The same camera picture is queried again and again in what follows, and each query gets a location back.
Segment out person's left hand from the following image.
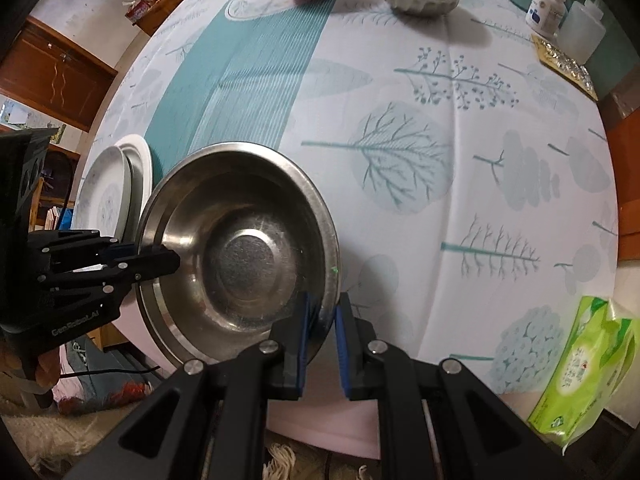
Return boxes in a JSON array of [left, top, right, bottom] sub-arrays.
[[0, 341, 64, 397]]

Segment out white pill bottle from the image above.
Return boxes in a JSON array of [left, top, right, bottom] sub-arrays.
[[524, 0, 569, 37]]

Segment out wooden room door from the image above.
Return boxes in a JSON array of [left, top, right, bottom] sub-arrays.
[[0, 15, 119, 134]]

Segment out green tissue pack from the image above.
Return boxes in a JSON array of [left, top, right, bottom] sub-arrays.
[[527, 295, 640, 449]]

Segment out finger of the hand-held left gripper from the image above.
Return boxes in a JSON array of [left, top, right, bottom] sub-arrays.
[[37, 244, 181, 311], [27, 229, 137, 267]]

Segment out foil blister pack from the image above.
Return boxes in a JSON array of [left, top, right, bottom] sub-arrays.
[[530, 33, 600, 102]]

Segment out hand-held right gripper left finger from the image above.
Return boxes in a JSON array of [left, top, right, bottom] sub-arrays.
[[117, 292, 314, 480]]

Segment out wooden sliding door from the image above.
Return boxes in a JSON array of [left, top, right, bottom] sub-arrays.
[[597, 72, 640, 266]]

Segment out tree print tablecloth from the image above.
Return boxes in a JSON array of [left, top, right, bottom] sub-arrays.
[[70, 0, 621, 411]]

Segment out blue patterned white plate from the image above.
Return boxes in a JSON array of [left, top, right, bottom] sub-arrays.
[[70, 145, 133, 238]]

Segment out teal striped table runner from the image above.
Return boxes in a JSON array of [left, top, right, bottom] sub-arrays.
[[144, 0, 351, 176]]

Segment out clear squeeze bottle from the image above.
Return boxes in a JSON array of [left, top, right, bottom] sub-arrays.
[[557, 0, 609, 67]]

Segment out wooden television cabinet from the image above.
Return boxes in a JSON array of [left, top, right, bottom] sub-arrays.
[[125, 0, 192, 37]]

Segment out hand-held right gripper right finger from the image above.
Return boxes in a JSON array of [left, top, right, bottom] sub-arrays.
[[334, 293, 568, 480]]

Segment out red tissue box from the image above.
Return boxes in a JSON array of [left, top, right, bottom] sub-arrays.
[[126, 0, 152, 24]]

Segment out large white plate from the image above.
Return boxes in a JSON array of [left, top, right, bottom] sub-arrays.
[[116, 134, 153, 241]]

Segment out large stainless steel bowl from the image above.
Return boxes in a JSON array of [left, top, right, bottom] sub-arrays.
[[134, 141, 343, 371]]

